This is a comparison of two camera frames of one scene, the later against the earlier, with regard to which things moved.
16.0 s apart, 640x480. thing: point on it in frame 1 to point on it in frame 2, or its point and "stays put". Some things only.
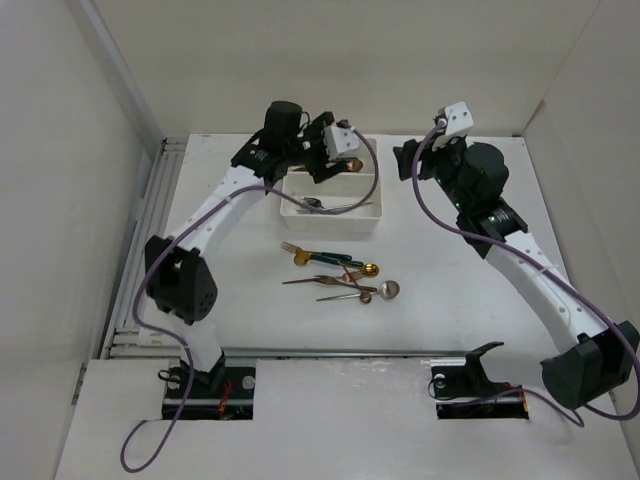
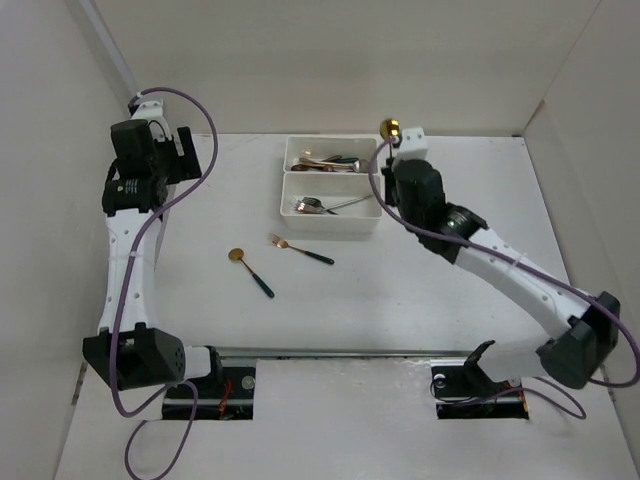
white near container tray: x=338 y=193 stays put
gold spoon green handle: x=304 y=258 to x=236 y=254
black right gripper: x=428 y=155 to x=388 y=173
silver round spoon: x=388 y=290 to x=356 y=166
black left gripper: x=326 y=167 to x=184 y=167
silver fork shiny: x=313 y=201 stays put
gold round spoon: x=370 y=270 to x=389 y=128
